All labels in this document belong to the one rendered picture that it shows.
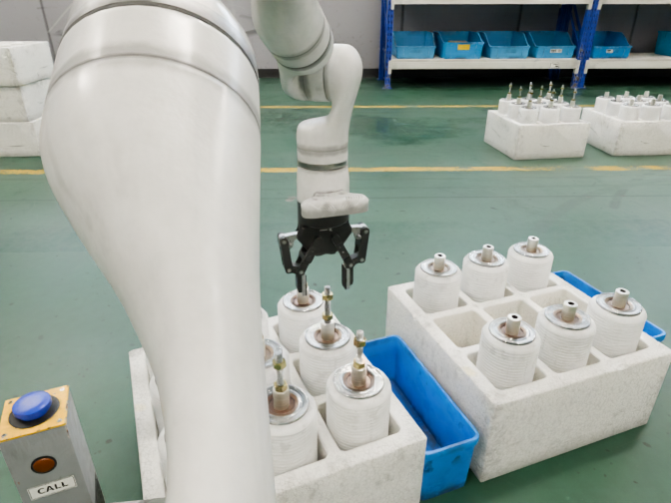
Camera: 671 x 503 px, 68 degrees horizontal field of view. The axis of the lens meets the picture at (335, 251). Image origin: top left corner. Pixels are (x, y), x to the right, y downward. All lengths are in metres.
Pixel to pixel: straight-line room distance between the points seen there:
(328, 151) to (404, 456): 0.45
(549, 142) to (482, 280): 1.83
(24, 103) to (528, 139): 2.58
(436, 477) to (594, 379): 0.32
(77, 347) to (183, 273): 1.21
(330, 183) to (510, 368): 0.44
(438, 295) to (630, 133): 2.20
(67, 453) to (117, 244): 0.55
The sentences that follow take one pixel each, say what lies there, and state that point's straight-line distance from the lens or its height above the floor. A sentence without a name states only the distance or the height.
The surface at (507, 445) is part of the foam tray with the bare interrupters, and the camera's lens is 0.95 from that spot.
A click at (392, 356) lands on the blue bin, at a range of 1.09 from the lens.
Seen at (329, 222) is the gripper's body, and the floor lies 0.47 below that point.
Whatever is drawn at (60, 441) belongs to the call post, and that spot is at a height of 0.29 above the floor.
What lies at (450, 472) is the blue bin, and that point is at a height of 0.05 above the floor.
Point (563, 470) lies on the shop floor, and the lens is 1.05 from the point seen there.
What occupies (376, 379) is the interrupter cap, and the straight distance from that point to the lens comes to 0.75.
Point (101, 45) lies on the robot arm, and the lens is 0.22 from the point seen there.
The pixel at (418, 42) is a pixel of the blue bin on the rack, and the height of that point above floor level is 0.36.
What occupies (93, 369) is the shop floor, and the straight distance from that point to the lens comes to 1.28.
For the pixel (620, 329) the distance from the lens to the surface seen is 1.02.
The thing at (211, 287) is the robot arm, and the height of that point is 0.67.
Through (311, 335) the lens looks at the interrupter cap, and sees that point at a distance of 0.83.
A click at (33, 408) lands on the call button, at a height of 0.33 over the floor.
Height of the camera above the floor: 0.75
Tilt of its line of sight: 27 degrees down
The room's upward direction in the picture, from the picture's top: straight up
